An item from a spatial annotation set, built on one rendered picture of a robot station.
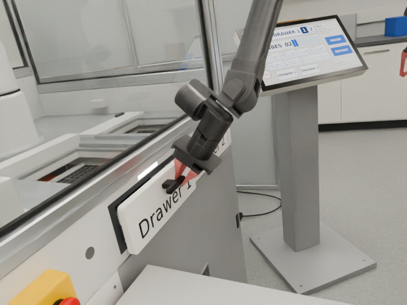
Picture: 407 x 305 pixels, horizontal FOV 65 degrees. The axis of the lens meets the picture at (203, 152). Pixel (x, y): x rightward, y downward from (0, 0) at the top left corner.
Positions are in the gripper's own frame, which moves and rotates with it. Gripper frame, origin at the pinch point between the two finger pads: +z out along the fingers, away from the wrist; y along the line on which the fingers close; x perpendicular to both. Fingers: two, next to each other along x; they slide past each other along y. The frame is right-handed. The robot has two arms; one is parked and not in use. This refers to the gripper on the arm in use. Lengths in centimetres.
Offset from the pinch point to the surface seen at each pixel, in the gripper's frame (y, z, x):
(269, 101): 3, 23, -163
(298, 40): 3, -28, -93
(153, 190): 2.6, 0.9, 7.4
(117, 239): 1.8, 8.0, 17.1
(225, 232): -18, 34, -36
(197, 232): -9.8, 23.3, -14.8
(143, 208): 1.6, 2.2, 11.9
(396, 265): -99, 35, -95
